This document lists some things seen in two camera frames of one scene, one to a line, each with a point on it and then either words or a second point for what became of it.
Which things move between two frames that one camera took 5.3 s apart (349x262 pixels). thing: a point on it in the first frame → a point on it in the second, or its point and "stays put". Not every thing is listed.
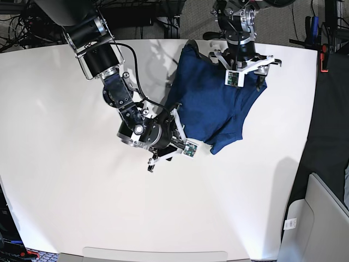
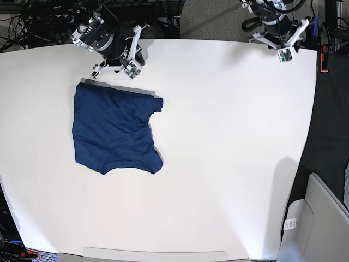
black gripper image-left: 162,134 → 94,33
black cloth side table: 326,152 stays put
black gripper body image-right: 243,52 → 278,30
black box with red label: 12,248 stays put
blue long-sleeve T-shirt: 210,111 → 110,128
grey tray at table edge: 110,254 stays put
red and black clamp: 324,57 stays put
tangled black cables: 32,28 stays put
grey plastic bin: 316,228 stays put
